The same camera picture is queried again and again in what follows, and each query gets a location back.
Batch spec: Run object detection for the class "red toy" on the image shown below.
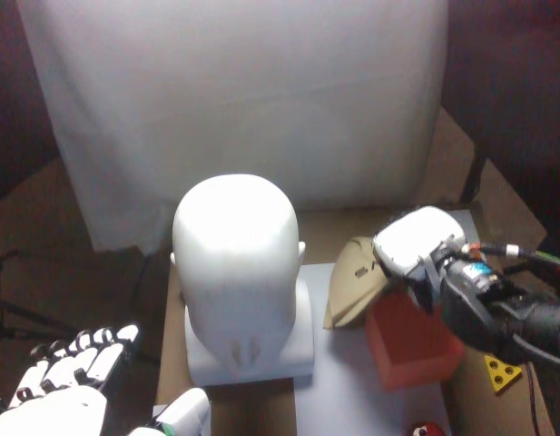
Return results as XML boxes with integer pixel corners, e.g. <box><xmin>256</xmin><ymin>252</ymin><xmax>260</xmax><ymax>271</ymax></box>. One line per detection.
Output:
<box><xmin>406</xmin><ymin>421</ymin><xmax>447</xmax><ymax>436</ymax></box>

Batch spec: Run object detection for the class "white mannequin head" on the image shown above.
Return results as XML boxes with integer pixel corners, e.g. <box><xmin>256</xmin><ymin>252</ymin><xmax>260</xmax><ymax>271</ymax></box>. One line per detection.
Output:
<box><xmin>169</xmin><ymin>172</ymin><xmax>318</xmax><ymax>388</ymax></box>

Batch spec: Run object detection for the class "black cable with white band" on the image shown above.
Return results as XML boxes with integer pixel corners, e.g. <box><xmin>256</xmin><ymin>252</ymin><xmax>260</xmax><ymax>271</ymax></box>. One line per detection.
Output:
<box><xmin>460</xmin><ymin>242</ymin><xmax>560</xmax><ymax>274</ymax></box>

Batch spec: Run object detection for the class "black tripod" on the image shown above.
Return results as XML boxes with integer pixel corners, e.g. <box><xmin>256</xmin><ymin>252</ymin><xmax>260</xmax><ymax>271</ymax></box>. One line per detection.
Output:
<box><xmin>0</xmin><ymin>248</ymin><xmax>74</xmax><ymax>340</ymax></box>

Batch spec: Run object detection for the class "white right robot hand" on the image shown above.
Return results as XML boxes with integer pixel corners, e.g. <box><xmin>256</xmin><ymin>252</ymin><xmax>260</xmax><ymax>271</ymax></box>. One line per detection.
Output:
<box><xmin>372</xmin><ymin>205</ymin><xmax>468</xmax><ymax>283</ymax></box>

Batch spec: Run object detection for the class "red box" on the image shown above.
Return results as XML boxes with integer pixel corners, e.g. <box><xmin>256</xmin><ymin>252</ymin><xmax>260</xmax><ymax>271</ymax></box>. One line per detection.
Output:
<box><xmin>364</xmin><ymin>290</ymin><xmax>466</xmax><ymax>391</ymax></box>

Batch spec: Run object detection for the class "small white paper sheet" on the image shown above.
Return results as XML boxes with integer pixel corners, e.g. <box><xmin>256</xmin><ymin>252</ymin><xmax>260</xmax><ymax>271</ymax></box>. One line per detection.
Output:
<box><xmin>442</xmin><ymin>206</ymin><xmax>483</xmax><ymax>249</ymax></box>

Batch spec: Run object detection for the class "white backdrop sheet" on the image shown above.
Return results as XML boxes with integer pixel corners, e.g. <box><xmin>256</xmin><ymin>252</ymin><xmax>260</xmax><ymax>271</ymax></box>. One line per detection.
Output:
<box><xmin>15</xmin><ymin>0</ymin><xmax>452</xmax><ymax>254</ymax></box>

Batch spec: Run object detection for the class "black pole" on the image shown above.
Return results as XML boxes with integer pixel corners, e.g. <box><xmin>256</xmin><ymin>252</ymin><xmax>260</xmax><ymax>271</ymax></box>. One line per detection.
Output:
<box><xmin>459</xmin><ymin>147</ymin><xmax>488</xmax><ymax>204</ymax></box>

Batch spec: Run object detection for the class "yellow triangle block with holes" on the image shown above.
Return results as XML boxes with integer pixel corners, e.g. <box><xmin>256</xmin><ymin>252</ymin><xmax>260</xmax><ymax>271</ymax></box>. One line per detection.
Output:
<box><xmin>483</xmin><ymin>354</ymin><xmax>524</xmax><ymax>393</ymax></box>

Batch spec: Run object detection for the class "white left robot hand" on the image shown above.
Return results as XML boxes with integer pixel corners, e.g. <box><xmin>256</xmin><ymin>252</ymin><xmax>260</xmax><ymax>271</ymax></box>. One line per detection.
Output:
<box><xmin>0</xmin><ymin>322</ymin><xmax>212</xmax><ymax>436</ymax></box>

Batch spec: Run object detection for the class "beige baseball cap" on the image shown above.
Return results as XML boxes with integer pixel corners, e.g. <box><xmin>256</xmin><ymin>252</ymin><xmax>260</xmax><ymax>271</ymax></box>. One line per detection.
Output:
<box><xmin>323</xmin><ymin>235</ymin><xmax>392</xmax><ymax>332</ymax></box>

